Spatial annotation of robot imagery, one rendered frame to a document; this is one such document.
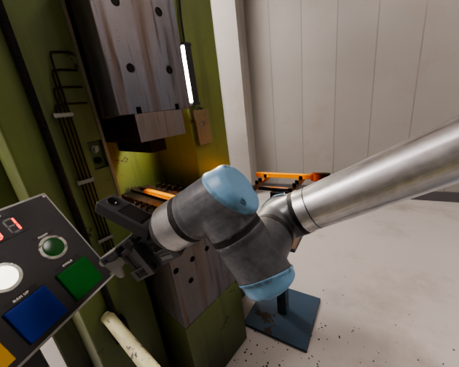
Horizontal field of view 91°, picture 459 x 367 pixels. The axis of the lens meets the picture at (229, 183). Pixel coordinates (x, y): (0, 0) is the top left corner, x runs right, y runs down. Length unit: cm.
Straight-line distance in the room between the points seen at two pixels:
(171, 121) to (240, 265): 68
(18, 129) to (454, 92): 348
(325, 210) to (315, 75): 298
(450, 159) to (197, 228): 35
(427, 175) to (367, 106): 292
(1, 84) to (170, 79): 47
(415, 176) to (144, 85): 78
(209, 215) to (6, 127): 69
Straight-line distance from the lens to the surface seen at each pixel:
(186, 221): 35
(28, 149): 89
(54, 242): 69
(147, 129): 86
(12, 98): 90
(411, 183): 41
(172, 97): 93
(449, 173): 42
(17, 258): 66
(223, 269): 120
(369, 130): 334
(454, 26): 344
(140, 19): 94
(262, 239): 35
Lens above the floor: 135
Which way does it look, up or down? 19 degrees down
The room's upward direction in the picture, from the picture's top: 7 degrees counter-clockwise
